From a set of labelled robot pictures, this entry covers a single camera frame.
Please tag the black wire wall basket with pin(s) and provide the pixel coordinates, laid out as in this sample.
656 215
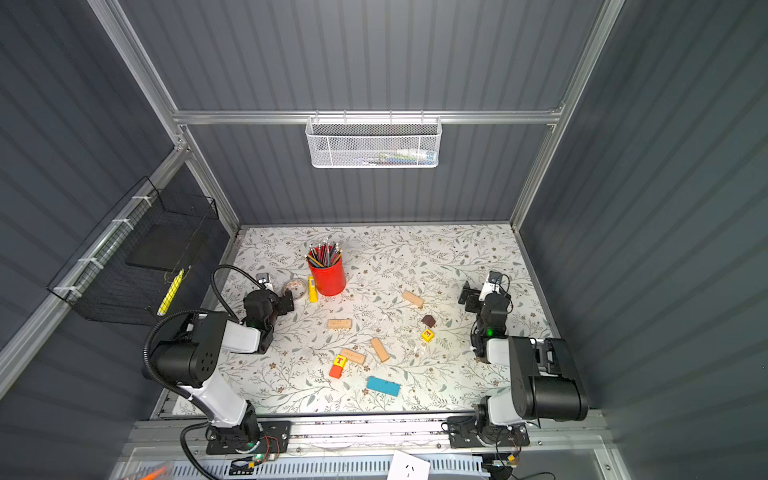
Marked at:
122 275

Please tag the yellow highlighter on table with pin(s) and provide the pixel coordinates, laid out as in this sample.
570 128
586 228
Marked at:
312 290

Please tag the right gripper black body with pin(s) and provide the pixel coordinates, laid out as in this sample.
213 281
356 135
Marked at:
471 297

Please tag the small brown block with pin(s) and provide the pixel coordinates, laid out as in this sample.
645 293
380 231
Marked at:
428 321

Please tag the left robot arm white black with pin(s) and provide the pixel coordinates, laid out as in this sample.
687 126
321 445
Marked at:
182 350

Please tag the teal block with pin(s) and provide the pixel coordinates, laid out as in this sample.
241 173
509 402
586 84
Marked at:
383 386

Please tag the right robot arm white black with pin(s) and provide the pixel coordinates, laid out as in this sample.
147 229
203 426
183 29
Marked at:
542 381

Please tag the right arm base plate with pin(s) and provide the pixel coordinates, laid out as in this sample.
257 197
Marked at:
464 432

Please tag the red pencil cup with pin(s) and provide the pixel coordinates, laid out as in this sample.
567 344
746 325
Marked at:
331 281

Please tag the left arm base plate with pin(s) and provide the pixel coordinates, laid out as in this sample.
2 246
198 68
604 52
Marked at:
270 437

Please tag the natural wood block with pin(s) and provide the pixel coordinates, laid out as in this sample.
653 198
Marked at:
380 350
353 356
340 324
413 299

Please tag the markers in white basket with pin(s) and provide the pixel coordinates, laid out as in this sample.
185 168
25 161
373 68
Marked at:
402 157

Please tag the red yellow T block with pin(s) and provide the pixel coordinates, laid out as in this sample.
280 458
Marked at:
338 366

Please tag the white power socket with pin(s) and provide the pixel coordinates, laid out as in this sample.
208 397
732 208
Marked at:
404 466

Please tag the white wire mesh basket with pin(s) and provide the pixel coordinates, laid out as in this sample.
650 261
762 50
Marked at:
339 145

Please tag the yellow marker in black basket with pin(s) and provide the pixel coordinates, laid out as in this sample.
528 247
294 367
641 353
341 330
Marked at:
170 294

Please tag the coloured pencils bunch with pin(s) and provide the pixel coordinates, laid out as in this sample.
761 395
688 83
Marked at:
324 255

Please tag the tape roll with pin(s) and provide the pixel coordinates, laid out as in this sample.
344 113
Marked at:
296 287

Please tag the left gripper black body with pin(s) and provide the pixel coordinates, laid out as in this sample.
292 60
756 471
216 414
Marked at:
284 301

